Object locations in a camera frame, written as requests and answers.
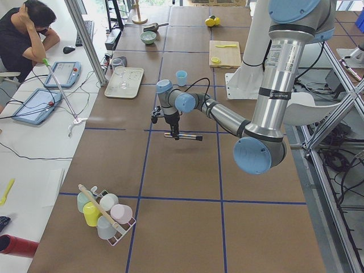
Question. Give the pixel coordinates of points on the green bowl of ice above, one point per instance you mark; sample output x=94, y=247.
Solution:
x=148, y=37

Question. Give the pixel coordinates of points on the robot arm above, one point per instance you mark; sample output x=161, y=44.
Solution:
x=260, y=145

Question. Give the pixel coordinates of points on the yellow plastic knife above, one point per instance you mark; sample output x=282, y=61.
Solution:
x=226, y=46

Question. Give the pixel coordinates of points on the yellow utensil on desk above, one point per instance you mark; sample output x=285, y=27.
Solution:
x=6, y=192

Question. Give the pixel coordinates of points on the blue teach pendant near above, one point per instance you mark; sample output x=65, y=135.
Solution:
x=37, y=108

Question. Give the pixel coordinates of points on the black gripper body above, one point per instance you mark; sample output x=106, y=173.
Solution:
x=173, y=120

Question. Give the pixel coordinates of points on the seated person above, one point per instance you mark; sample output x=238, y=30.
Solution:
x=26, y=35

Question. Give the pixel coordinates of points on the lemon slice on board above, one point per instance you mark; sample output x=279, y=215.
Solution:
x=215, y=60

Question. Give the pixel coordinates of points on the grey-blue cup in rack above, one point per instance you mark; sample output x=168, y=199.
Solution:
x=104, y=228

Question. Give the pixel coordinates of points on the yellow lemons at edge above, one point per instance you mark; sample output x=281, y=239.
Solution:
x=212, y=21

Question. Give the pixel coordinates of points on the wooden cutting board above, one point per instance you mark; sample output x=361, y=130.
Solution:
x=230, y=57

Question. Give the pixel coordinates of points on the blue teach pendant far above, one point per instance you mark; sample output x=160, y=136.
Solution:
x=67, y=73

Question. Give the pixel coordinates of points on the pink cup in rack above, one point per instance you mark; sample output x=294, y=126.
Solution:
x=121, y=213

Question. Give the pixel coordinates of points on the yellow cup in rack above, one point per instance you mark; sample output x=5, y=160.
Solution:
x=91, y=214

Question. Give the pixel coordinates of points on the cream bear tray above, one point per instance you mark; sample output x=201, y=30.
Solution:
x=133, y=76

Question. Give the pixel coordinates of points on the light blue cup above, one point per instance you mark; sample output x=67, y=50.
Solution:
x=181, y=77

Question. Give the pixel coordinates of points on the blue teach pendant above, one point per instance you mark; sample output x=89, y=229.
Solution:
x=67, y=73
x=37, y=108

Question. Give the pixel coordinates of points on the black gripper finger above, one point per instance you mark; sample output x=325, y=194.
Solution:
x=175, y=131

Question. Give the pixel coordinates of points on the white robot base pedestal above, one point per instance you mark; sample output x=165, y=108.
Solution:
x=245, y=82

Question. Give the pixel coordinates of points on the white cup in rack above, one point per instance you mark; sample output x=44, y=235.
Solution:
x=108, y=201

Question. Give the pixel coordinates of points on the steel muddler black tip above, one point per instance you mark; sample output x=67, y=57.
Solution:
x=184, y=136

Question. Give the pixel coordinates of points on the wooden rack handle rod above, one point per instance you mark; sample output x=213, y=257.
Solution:
x=114, y=224

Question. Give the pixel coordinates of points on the clear glass on tray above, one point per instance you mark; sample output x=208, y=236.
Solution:
x=124, y=85

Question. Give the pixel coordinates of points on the white chair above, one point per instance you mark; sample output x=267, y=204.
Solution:
x=302, y=110

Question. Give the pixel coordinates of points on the black computer mouse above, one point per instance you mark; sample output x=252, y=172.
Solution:
x=68, y=49

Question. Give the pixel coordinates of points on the white wire cup rack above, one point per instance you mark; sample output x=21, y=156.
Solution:
x=125, y=228

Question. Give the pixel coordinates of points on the wooden stand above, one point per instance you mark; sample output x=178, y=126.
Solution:
x=138, y=18

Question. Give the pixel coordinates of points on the metal ice scoop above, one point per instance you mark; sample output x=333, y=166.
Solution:
x=153, y=27

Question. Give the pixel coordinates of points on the green cup in rack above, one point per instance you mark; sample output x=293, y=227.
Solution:
x=82, y=200

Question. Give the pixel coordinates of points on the red cylinder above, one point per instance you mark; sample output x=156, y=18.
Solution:
x=19, y=247

